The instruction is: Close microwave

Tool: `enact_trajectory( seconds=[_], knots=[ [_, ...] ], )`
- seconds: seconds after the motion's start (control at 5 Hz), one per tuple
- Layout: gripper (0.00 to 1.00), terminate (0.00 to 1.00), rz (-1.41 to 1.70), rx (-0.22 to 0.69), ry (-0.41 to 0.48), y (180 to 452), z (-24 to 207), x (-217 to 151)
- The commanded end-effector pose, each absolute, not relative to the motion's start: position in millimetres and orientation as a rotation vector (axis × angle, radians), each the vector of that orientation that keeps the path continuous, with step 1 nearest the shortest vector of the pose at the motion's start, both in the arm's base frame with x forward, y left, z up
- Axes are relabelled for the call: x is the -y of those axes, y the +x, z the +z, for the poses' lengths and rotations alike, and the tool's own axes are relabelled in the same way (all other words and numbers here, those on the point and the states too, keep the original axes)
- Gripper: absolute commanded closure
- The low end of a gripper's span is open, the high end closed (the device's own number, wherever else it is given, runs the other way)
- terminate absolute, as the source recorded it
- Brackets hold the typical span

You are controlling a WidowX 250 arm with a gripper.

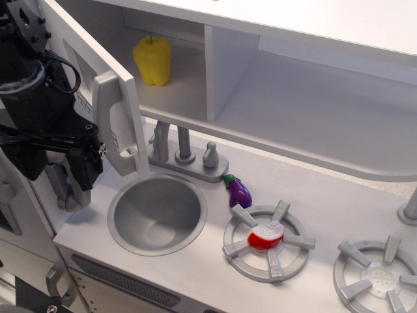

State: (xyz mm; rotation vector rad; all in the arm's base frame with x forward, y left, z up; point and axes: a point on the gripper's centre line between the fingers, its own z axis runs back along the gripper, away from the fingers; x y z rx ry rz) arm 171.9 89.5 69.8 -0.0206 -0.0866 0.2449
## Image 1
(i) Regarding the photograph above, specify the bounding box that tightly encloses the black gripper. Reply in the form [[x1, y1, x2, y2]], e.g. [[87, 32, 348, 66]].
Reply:
[[1, 76, 105, 191]]

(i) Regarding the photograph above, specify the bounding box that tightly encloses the white microwave door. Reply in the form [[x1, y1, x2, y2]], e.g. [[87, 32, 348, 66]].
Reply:
[[39, 1, 150, 178]]

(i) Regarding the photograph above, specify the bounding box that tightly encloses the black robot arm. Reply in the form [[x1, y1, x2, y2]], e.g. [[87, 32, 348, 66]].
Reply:
[[1, 1, 105, 191]]

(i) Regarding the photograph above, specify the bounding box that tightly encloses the round metal sink bowl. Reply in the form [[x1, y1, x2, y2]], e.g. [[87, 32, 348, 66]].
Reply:
[[107, 174, 208, 256]]

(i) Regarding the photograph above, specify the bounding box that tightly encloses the yellow toy bell pepper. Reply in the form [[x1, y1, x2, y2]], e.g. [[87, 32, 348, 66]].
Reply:
[[132, 34, 171, 86]]

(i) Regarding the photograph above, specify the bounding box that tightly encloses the grey toy faucet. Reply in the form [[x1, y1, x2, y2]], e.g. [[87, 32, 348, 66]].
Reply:
[[147, 121, 229, 183]]

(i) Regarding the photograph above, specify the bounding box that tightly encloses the purple toy eggplant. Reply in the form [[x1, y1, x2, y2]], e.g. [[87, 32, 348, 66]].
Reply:
[[223, 174, 252, 209]]

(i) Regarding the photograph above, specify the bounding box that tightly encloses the red white toy food slice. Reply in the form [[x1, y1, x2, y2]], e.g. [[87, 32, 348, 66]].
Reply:
[[247, 220, 285, 250]]

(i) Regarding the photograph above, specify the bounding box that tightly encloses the grey left stove burner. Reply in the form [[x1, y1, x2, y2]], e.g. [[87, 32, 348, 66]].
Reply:
[[222, 200, 315, 283]]

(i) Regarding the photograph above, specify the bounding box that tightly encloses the grey stove burner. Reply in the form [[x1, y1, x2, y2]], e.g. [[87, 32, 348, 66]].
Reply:
[[222, 200, 315, 283], [333, 235, 416, 312]]

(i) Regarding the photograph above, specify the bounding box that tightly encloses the white upper shelf cabinet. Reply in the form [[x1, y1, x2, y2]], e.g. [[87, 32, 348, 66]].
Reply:
[[61, 1, 416, 182]]

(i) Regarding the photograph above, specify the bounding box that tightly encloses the grey right stove burner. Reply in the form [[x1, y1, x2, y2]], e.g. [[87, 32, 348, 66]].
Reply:
[[333, 235, 416, 312]]

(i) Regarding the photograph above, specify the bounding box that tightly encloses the grey support pole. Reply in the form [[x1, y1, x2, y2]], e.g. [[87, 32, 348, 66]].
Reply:
[[397, 189, 417, 227]]

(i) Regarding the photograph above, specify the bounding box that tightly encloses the grey fridge door handle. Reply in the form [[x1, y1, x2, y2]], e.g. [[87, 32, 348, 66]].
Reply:
[[1, 182, 16, 210]]

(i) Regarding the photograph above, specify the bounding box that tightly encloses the grey oven door handle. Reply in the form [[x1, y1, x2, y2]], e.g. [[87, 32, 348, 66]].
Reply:
[[45, 265, 76, 308]]

